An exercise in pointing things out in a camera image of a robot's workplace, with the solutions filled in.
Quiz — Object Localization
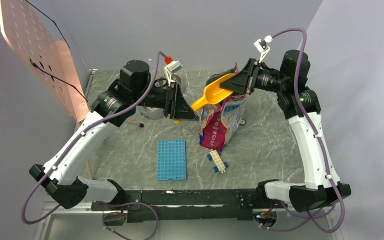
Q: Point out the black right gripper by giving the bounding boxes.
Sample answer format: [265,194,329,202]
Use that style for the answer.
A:
[220,58,289,94]

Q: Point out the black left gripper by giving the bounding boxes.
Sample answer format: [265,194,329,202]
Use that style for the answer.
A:
[133,81,200,121]

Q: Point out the yellow plastic scoop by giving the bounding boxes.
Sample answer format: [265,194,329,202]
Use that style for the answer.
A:
[173,73,237,125]

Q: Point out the pink pet food bag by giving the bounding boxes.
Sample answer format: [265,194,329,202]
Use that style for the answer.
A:
[197,62,248,151]

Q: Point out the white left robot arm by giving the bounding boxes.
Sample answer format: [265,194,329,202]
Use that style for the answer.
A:
[29,60,199,210]

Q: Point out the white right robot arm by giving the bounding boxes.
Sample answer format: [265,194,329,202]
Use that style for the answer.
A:
[220,49,352,213]

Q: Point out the far steel bowl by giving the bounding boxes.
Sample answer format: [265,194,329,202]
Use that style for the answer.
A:
[164,73,183,89]

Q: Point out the dark poker chip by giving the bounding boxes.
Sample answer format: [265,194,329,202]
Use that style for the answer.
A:
[239,118,247,126]

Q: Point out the blue studded building baseplate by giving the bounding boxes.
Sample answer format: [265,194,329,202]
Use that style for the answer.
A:
[156,139,187,182]

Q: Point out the beige toy car blue wheels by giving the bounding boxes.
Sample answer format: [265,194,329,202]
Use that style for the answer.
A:
[207,149,229,174]

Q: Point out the pink perforated stand board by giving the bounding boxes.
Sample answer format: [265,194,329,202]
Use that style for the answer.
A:
[0,0,89,122]

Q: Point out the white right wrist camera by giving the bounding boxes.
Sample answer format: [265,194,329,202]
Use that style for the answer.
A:
[253,35,273,64]

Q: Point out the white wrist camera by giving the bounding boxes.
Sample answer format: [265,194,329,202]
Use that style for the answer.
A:
[163,55,183,75]
[253,35,273,64]

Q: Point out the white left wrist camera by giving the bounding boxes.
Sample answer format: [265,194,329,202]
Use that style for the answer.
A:
[163,55,183,75]

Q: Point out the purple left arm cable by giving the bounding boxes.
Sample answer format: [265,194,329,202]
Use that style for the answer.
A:
[20,50,170,240]

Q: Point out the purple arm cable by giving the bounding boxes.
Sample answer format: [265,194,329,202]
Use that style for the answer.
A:
[256,28,346,234]
[20,50,170,240]

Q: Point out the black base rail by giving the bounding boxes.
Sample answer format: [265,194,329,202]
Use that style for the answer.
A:
[91,188,281,223]

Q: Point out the aluminium frame rail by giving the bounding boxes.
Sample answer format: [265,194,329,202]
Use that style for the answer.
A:
[32,68,340,240]

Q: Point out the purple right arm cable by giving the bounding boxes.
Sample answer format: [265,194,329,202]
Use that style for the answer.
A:
[256,28,346,234]

